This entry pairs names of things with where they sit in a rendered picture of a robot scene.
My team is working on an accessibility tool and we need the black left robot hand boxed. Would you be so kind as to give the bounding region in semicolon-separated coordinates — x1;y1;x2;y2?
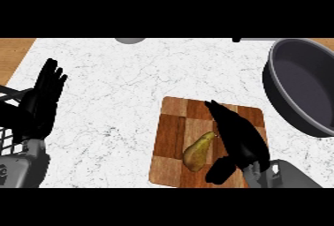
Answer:
13;57;69;145

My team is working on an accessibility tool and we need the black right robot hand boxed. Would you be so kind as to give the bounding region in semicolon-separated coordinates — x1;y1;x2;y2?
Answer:
204;100;272;185

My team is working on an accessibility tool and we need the wooden checkered cutting board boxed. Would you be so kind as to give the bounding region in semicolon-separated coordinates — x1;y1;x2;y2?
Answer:
147;95;269;189

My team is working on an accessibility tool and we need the yellow-green pear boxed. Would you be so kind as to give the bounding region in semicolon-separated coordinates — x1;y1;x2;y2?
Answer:
181;131;217;173

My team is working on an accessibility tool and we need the dark grey pot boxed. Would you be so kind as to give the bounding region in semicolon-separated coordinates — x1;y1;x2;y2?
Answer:
261;38;334;139

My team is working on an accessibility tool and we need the grey round object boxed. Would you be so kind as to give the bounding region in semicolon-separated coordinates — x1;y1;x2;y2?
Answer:
113;38;149;45

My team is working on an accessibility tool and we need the black wire basket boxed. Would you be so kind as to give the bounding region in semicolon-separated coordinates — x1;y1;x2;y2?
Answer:
0;84;35;157

